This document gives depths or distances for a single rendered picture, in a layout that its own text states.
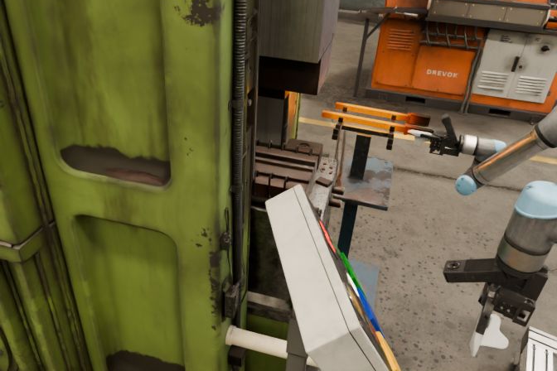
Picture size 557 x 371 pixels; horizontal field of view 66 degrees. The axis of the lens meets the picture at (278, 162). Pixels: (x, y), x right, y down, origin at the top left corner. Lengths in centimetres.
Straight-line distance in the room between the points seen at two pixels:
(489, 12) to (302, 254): 400
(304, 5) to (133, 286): 87
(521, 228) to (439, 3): 375
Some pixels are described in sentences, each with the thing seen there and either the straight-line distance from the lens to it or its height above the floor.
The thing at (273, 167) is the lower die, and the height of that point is 99.
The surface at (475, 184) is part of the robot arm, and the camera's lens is 172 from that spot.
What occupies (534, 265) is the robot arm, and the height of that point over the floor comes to 116.
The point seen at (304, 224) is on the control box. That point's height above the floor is 119.
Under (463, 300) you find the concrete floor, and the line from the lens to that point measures 249.
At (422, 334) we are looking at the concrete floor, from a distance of 225.
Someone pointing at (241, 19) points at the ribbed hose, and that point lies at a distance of 82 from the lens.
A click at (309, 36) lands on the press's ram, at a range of 99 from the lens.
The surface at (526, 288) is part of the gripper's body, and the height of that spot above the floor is 109.
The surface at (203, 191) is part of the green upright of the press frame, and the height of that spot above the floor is 114.
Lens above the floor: 165
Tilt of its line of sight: 30 degrees down
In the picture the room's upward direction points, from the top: 4 degrees clockwise
